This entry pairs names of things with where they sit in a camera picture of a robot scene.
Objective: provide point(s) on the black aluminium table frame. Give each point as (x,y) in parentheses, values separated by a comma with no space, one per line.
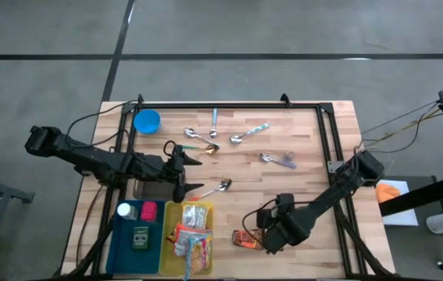
(225,105)

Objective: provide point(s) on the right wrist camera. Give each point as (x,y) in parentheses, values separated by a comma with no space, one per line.
(285,202)

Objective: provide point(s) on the green packet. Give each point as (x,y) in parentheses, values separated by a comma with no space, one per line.
(140,238)

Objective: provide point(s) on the grey plastic bin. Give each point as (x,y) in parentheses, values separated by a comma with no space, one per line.
(153,191)

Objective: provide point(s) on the silver metal bracket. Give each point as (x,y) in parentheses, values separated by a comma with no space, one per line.
(334,166)

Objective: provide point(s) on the orange taco seasoning packet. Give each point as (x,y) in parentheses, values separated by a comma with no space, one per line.
(243,239)

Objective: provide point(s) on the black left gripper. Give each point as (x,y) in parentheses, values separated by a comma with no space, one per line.
(178,175)

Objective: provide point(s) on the white lid seasoning jar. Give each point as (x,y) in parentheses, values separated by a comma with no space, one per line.
(125,210)

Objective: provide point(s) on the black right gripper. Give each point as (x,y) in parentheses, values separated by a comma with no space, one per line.
(288,234)

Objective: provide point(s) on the orange ramen noodle packet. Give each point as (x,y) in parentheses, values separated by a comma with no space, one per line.
(184,238)

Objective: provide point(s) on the blue plastic bin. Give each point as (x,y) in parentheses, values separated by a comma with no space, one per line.
(122,250)

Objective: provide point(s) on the blue bowl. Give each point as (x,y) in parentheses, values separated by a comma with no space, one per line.
(147,122)

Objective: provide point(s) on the small glass spice jar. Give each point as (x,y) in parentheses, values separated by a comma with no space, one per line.
(289,155)

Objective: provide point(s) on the yellow pink noodle packet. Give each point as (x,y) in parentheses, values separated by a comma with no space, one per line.
(200,255)

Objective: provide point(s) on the yellow plastic bin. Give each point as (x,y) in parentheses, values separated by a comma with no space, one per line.
(169,218)

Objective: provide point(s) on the pink box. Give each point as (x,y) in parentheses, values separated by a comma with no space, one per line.
(149,211)

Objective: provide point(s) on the orange object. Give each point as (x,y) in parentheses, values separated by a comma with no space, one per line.
(387,192)

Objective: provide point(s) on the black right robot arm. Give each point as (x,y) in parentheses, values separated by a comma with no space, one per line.
(338,187)

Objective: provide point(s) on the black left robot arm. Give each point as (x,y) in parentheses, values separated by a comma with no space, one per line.
(89,158)

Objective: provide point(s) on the silver white packet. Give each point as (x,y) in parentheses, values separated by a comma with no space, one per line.
(195,216)

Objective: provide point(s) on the white paper sheet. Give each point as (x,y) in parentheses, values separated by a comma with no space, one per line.
(405,214)

